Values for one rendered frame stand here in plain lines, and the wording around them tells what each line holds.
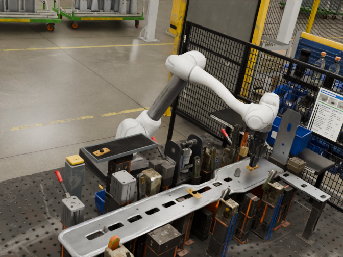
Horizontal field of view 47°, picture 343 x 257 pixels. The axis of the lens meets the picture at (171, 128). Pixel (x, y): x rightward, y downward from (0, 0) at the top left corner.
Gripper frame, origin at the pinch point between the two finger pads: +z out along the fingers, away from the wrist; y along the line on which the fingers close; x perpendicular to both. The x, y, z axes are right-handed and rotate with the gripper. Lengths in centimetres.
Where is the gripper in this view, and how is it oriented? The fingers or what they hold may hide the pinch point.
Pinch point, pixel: (253, 160)
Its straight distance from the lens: 234.2
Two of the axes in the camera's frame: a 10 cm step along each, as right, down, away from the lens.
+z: -1.5, 8.9, 4.3
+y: 6.6, 4.1, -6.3
